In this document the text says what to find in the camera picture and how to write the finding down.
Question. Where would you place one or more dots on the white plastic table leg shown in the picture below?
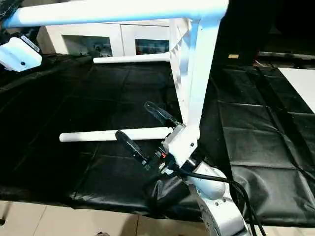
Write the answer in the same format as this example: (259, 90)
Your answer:
(130, 59)
(110, 12)
(103, 134)

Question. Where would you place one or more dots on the white plastic table top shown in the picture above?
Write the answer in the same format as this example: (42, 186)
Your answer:
(194, 73)

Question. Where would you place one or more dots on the black work mat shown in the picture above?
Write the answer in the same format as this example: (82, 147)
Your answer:
(73, 98)

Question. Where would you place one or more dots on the white cabinet with glass doors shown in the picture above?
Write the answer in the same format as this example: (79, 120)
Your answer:
(110, 32)

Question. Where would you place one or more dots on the small tan label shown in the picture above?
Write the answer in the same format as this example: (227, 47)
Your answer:
(233, 56)

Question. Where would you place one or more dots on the white flat board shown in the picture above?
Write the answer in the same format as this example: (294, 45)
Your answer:
(300, 81)

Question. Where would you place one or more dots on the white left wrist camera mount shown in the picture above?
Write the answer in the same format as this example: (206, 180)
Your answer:
(19, 54)

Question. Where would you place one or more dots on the black metal rail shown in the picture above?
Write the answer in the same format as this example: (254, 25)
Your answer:
(288, 54)

